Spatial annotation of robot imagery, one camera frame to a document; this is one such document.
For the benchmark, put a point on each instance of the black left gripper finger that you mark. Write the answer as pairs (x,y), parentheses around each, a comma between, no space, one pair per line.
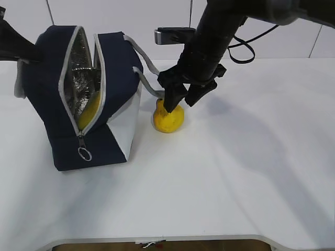
(7,55)
(12,40)

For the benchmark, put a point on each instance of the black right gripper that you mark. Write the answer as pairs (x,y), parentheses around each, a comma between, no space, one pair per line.
(198,65)

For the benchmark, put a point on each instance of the yellow pear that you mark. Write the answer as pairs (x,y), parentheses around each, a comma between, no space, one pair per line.
(167,122)

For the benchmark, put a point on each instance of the navy blue lunch bag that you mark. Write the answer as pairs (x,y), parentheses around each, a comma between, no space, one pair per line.
(60,86)

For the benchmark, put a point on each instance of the yellow banana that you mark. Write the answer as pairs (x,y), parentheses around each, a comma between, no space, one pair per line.
(89,111)

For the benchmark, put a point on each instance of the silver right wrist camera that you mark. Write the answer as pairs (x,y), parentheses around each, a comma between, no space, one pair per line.
(173,35)

